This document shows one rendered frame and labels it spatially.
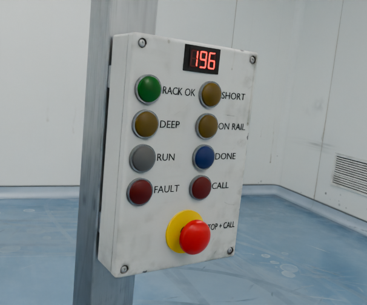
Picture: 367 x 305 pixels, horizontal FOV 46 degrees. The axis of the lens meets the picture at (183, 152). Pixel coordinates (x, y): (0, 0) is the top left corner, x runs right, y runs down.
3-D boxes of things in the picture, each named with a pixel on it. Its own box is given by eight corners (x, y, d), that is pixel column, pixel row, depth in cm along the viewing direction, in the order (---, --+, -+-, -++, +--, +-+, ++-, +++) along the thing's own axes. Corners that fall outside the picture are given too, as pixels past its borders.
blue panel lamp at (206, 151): (214, 169, 50) (217, 146, 50) (195, 170, 49) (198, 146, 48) (210, 168, 51) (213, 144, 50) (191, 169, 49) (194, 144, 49)
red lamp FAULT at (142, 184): (152, 204, 46) (154, 179, 46) (129, 206, 45) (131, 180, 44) (149, 202, 47) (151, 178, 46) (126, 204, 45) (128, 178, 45)
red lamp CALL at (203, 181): (211, 199, 51) (214, 177, 50) (192, 201, 49) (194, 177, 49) (207, 197, 51) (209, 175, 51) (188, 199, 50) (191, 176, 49)
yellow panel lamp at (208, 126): (218, 138, 50) (220, 115, 49) (198, 138, 48) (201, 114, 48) (214, 138, 50) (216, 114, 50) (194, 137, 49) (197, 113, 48)
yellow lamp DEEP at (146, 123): (158, 138, 45) (160, 112, 45) (135, 138, 43) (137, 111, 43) (154, 137, 46) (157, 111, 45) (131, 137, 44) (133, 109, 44)
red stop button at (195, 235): (211, 254, 49) (215, 221, 49) (183, 259, 47) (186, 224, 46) (189, 240, 53) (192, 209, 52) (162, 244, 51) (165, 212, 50)
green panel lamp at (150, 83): (161, 103, 45) (163, 77, 44) (137, 102, 43) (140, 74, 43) (157, 103, 45) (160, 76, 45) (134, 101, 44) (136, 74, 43)
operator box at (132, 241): (235, 256, 56) (260, 52, 52) (115, 279, 46) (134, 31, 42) (207, 241, 61) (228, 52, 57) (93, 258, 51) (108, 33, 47)
